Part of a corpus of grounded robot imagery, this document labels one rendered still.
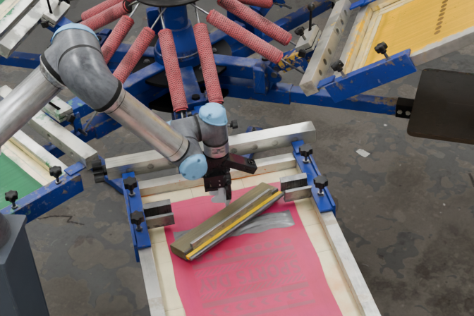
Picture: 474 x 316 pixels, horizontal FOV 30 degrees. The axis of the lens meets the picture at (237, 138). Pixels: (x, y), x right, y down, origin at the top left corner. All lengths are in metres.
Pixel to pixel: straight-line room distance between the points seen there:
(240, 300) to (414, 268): 1.55
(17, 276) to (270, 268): 0.70
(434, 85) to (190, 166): 1.23
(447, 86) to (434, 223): 1.00
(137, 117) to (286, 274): 0.64
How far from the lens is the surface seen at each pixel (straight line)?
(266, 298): 2.46
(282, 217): 2.68
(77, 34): 2.25
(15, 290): 2.46
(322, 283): 2.50
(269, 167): 2.83
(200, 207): 2.75
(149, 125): 2.25
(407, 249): 3.97
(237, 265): 2.55
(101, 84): 2.15
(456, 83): 3.29
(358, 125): 4.64
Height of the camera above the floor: 2.78
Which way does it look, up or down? 37 degrees down
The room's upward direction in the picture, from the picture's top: 4 degrees counter-clockwise
